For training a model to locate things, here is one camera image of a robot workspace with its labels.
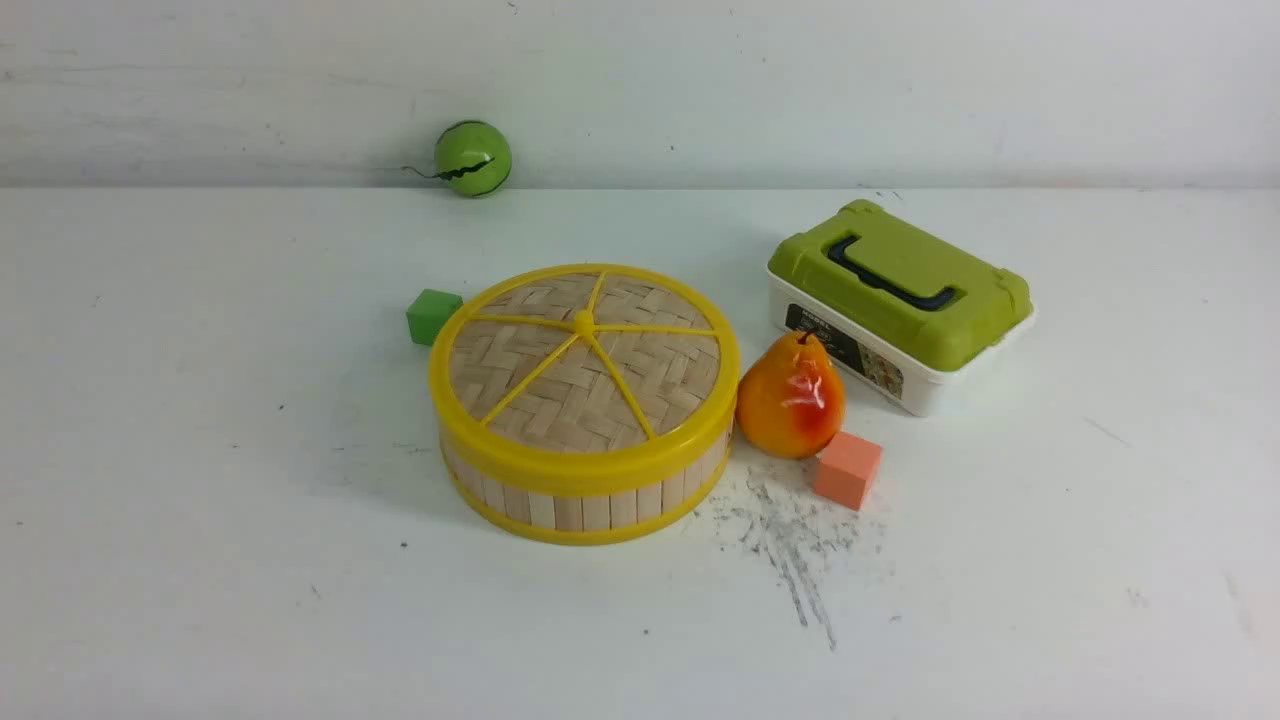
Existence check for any salmon pink cube block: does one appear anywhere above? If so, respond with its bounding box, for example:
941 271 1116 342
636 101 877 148
813 432 883 511

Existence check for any green toy ball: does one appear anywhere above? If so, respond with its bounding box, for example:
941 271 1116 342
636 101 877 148
401 120 515 199

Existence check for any green lidded white box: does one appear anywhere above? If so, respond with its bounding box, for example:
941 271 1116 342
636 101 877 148
767 199 1036 416

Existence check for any green cube block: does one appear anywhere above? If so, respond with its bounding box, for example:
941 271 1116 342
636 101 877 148
404 288 465 346

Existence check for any orange toy pear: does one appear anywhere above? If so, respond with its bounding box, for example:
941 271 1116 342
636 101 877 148
736 331 846 459

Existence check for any yellow woven steamer lid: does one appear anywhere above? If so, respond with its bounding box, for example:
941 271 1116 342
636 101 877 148
428 264 740 496

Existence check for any bamboo steamer base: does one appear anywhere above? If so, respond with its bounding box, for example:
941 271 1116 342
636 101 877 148
440 414 733 546

